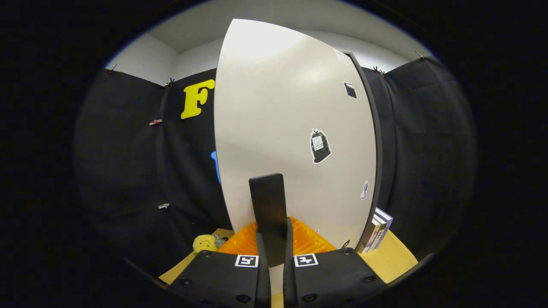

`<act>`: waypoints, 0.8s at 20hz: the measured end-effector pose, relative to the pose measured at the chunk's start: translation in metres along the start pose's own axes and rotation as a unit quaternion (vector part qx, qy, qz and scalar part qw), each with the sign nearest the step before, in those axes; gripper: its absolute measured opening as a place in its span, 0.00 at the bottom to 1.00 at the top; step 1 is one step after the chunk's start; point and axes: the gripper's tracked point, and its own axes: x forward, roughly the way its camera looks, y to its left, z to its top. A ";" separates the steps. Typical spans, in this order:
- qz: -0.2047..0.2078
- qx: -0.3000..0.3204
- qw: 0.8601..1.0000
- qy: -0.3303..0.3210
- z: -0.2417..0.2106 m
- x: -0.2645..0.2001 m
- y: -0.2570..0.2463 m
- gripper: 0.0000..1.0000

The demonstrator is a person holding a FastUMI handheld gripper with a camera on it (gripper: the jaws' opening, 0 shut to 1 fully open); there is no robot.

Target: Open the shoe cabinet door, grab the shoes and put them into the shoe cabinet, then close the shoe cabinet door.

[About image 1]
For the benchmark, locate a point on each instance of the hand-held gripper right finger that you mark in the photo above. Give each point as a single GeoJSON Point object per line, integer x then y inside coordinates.
{"type": "Point", "coordinates": [289, 278]}

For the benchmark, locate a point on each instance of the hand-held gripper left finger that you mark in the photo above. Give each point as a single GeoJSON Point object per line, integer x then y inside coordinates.
{"type": "Point", "coordinates": [263, 273]}

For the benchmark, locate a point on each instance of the beige shoe cabinet door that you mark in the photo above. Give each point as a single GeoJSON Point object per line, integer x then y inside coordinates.
{"type": "Point", "coordinates": [265, 107]}

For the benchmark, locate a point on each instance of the green label drink bottle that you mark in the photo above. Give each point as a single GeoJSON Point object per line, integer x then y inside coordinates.
{"type": "Point", "coordinates": [219, 242]}

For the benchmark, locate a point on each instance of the yellow pineapple plush toy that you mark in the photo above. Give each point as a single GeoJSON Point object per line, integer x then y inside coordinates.
{"type": "Point", "coordinates": [204, 244]}

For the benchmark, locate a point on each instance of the brown cover book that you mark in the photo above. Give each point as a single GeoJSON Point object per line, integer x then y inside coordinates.
{"type": "Point", "coordinates": [367, 239]}

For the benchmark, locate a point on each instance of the dark cover book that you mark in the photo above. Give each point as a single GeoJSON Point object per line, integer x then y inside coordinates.
{"type": "Point", "coordinates": [376, 235]}

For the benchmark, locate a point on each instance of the white cover book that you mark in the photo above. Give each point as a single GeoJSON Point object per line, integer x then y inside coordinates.
{"type": "Point", "coordinates": [385, 218]}

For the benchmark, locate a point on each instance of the red clip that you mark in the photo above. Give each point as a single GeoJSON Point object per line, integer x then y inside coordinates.
{"type": "Point", "coordinates": [156, 122]}

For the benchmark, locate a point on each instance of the black backdrop cloth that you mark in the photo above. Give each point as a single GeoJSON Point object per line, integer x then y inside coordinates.
{"type": "Point", "coordinates": [428, 149]}

